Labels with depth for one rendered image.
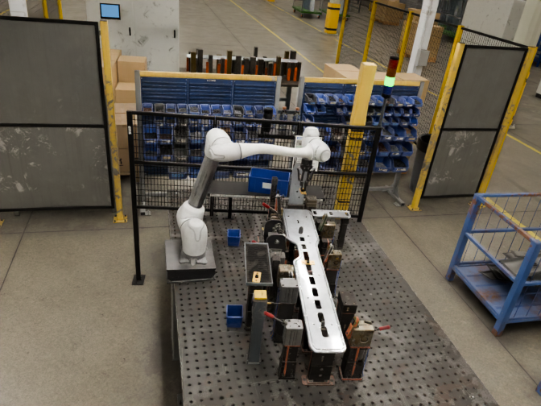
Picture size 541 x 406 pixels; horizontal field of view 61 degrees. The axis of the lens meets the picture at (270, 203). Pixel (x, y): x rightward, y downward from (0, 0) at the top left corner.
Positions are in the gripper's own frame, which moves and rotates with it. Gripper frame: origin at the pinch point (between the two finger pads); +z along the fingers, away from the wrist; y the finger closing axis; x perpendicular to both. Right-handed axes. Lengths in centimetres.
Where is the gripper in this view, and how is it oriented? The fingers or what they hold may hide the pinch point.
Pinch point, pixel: (303, 185)
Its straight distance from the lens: 311.1
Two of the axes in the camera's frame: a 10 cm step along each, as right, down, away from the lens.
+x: -0.8, -4.9, 8.7
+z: -1.0, 8.7, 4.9
